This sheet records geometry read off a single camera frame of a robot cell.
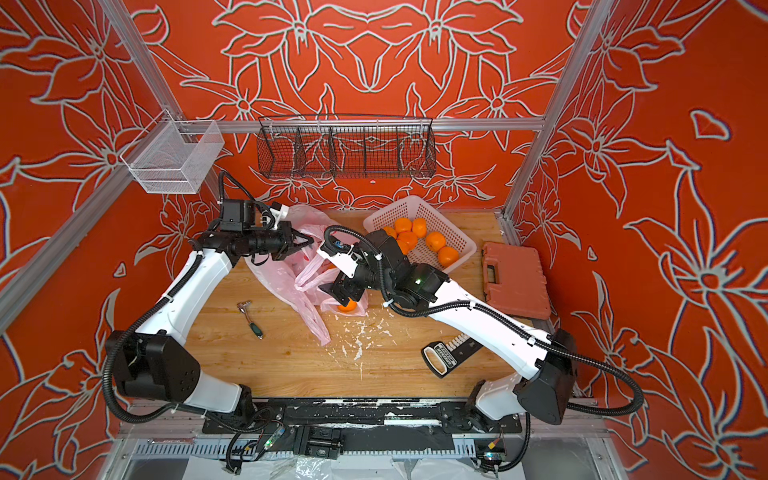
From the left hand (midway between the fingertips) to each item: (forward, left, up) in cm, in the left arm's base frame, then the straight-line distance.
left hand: (312, 237), depth 77 cm
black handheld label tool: (-20, -36, -25) cm, 49 cm away
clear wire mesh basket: (+26, +49, +6) cm, 56 cm away
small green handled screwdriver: (-15, +19, -26) cm, 35 cm away
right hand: (-11, -7, +4) cm, 13 cm away
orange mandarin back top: (+25, -30, -20) cm, 44 cm away
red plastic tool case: (+4, -60, -21) cm, 64 cm away
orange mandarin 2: (+27, -25, -23) cm, 43 cm away
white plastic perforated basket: (+33, -27, -18) cm, 46 cm away
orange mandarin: (+12, -40, -21) cm, 46 cm away
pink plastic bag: (-15, -1, +4) cm, 15 cm away
